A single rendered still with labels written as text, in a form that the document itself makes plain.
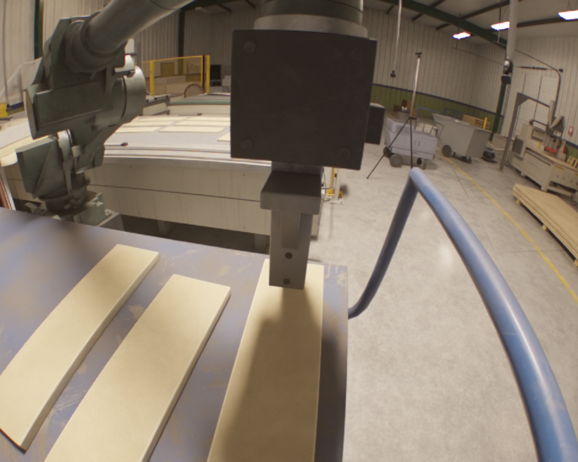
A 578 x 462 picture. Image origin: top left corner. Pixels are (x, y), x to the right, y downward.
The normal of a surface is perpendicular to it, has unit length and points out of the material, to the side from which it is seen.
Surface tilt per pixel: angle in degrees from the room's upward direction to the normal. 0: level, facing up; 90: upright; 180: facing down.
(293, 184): 0
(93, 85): 83
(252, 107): 90
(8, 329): 0
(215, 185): 90
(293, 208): 90
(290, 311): 0
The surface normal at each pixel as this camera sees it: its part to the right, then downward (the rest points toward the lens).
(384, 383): 0.06, -0.85
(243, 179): -0.15, 0.51
